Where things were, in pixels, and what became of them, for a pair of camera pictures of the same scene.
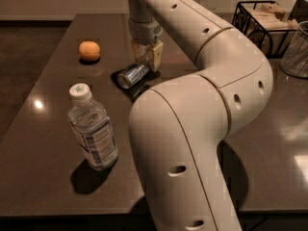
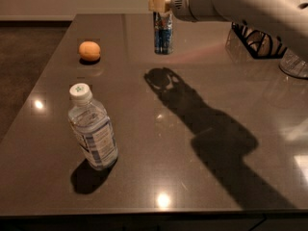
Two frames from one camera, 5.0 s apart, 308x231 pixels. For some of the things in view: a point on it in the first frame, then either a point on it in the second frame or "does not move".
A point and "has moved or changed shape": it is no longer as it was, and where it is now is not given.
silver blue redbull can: [133, 76] has moved or changed shape
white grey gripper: [144, 32] -> [189, 2]
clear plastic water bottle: [94, 127] does not move
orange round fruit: [89, 50] does not move
